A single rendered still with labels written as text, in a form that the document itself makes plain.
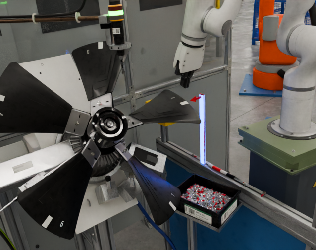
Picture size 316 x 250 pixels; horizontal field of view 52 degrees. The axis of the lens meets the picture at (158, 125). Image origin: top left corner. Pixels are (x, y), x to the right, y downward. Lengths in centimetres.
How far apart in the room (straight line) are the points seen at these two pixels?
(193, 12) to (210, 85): 139
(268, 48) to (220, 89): 240
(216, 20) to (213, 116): 156
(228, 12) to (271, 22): 367
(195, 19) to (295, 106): 58
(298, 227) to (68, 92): 99
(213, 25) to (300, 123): 61
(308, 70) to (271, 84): 354
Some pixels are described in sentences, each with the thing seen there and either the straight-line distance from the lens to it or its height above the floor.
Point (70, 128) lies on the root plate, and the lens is 110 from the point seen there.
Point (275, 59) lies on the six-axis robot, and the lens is 484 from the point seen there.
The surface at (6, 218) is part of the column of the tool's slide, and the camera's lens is 177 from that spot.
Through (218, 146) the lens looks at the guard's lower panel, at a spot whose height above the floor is 36.
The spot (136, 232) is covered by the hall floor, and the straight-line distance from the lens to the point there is 242.
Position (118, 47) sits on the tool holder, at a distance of 103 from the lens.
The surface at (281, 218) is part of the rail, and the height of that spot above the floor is 82.
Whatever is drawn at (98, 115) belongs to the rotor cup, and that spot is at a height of 125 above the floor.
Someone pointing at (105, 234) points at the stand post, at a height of 69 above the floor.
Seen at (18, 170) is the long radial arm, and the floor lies 111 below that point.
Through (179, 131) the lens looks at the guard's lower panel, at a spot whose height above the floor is 62.
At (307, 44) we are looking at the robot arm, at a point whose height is 138.
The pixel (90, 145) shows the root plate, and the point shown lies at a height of 117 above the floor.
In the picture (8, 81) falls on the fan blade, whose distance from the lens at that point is 108.
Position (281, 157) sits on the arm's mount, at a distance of 133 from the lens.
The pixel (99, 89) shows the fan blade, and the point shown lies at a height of 129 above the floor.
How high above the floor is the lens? 164
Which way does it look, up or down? 25 degrees down
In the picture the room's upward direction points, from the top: 4 degrees counter-clockwise
